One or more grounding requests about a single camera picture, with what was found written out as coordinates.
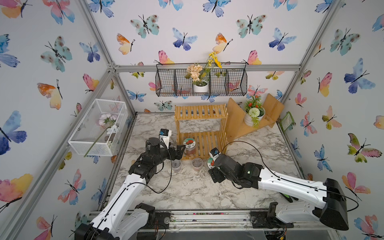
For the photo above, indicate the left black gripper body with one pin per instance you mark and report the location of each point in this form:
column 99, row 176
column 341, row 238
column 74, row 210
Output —
column 163, row 154

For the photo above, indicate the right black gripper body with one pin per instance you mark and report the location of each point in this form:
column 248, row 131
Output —
column 218, row 176

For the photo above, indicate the purple seed plastic jar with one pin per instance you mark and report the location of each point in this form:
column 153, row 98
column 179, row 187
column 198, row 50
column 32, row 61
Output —
column 176, row 165

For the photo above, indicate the red seed plastic jar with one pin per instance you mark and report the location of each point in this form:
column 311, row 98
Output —
column 197, row 164

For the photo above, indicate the tomato lid jar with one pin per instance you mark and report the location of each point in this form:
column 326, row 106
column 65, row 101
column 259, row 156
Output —
column 191, row 146
column 210, row 163

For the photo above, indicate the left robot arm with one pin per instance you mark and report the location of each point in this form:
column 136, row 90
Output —
column 112, row 223

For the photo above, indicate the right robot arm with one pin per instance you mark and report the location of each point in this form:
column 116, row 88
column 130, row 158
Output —
column 317, row 201

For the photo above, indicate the bamboo two-tier shelf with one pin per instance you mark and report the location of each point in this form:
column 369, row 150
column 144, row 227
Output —
column 205, row 124

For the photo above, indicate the wooden angled plant stand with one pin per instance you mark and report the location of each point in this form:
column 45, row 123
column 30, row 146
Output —
column 239, row 123

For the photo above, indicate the pink artificial flower stem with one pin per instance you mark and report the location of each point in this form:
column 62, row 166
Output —
column 109, row 123

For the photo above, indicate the potted red white flowers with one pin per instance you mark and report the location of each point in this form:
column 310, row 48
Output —
column 254, row 111

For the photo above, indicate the green black work glove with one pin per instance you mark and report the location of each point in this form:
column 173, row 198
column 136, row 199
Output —
column 290, row 199

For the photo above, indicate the green framed small sign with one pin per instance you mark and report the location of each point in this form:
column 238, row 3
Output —
column 287, row 122

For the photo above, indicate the white pot peach flowers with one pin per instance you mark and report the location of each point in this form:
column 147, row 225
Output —
column 198, row 77

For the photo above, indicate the yellow artificial flower sprig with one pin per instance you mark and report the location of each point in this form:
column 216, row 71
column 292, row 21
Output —
column 213, row 60

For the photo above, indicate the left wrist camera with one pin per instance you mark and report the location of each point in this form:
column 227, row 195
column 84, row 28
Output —
column 165, row 136

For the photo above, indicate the white mesh wall basket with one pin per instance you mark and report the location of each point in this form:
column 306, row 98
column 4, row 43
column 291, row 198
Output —
column 88, row 129

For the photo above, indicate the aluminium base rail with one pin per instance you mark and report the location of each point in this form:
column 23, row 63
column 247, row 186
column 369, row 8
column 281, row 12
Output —
column 215, row 220

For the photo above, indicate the black wire wall basket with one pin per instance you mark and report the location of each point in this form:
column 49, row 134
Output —
column 177, row 80

